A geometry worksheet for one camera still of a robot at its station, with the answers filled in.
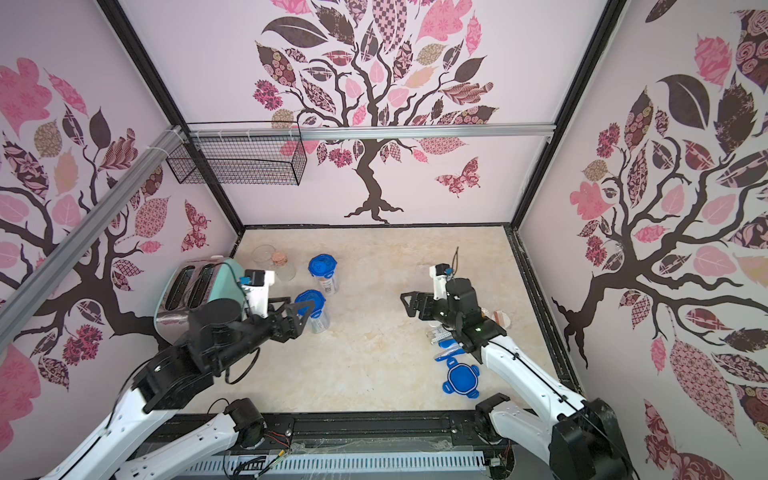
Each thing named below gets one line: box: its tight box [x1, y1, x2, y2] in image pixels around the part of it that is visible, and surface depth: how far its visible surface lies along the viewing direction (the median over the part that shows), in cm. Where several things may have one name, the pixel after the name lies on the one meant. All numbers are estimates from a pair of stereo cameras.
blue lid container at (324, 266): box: [308, 253, 338, 296], surface depth 94 cm
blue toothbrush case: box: [434, 339, 466, 362], surface depth 89 cm
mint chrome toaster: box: [154, 255, 247, 345], surface depth 83 cm
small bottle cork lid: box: [272, 252, 288, 267], surface depth 100 cm
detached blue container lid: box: [442, 358, 481, 399], surface depth 83 cm
